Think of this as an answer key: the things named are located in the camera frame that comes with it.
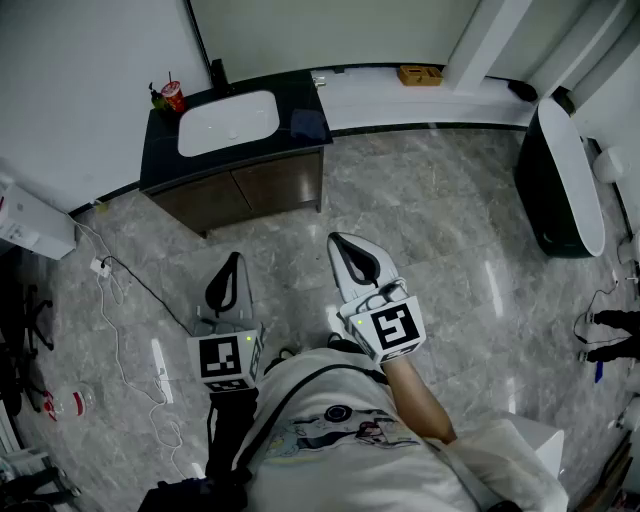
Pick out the person's left forearm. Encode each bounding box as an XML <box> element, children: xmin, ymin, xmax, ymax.
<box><xmin>205</xmin><ymin>389</ymin><xmax>261</xmax><ymax>484</ymax></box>

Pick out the person's right forearm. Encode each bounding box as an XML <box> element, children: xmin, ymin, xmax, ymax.
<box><xmin>382</xmin><ymin>349</ymin><xmax>459</xmax><ymax>445</ymax></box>

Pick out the dark bathtub with white inside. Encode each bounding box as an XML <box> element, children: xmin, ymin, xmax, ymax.
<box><xmin>514</xmin><ymin>97</ymin><xmax>607</xmax><ymax>260</ymax></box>

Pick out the red paper cup with straw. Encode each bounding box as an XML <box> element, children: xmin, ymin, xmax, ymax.
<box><xmin>160</xmin><ymin>71</ymin><xmax>187</xmax><ymax>114</ymax></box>

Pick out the black office chair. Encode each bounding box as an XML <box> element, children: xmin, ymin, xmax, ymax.
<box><xmin>0</xmin><ymin>249</ymin><xmax>55</xmax><ymax>416</ymax></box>

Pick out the white power cable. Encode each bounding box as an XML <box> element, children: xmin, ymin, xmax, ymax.
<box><xmin>74</xmin><ymin>222</ymin><xmax>187</xmax><ymax>482</ymax></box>

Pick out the black faucet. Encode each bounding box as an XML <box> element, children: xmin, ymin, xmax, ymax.
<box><xmin>209</xmin><ymin>58</ymin><xmax>234</xmax><ymax>96</ymax></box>

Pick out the dark wooden vanity cabinet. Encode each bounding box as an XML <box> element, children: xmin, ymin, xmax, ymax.
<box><xmin>138</xmin><ymin>69</ymin><xmax>335</xmax><ymax>240</ymax></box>

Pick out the black power cable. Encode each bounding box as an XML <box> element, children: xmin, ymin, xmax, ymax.
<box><xmin>101</xmin><ymin>255</ymin><xmax>197</xmax><ymax>337</ymax></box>

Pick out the person's white printed shirt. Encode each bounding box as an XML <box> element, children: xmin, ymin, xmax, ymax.
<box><xmin>239</xmin><ymin>347</ymin><xmax>571</xmax><ymax>512</ymax></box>

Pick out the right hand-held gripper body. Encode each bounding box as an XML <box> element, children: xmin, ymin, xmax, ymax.
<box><xmin>339</xmin><ymin>278</ymin><xmax>427</xmax><ymax>365</ymax></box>

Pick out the clear bottle with red label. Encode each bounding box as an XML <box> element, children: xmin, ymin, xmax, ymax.
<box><xmin>42</xmin><ymin>382</ymin><xmax>96</xmax><ymax>422</ymax></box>

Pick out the black crossbody bag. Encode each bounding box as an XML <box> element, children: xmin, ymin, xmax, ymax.
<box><xmin>139</xmin><ymin>474</ymin><xmax>251</xmax><ymax>512</ymax></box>

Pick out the white water dispenser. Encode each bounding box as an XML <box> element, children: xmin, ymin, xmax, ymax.
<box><xmin>0</xmin><ymin>172</ymin><xmax>77</xmax><ymax>261</ymax></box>

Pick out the pale roller blind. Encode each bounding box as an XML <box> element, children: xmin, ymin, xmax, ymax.
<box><xmin>189</xmin><ymin>0</ymin><xmax>484</xmax><ymax>77</ymax></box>

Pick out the white sink basin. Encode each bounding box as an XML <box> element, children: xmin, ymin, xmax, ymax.
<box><xmin>178</xmin><ymin>90</ymin><xmax>279</xmax><ymax>158</ymax></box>

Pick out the wooden tissue box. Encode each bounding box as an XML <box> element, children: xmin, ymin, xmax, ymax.
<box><xmin>397</xmin><ymin>64</ymin><xmax>444</xmax><ymax>88</ymax></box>

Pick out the white round fixture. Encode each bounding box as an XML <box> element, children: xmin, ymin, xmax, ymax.
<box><xmin>592</xmin><ymin>147</ymin><xmax>624</xmax><ymax>184</ymax></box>

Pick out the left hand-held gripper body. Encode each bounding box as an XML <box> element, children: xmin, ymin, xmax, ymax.
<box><xmin>187</xmin><ymin>318</ymin><xmax>267</xmax><ymax>395</ymax></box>

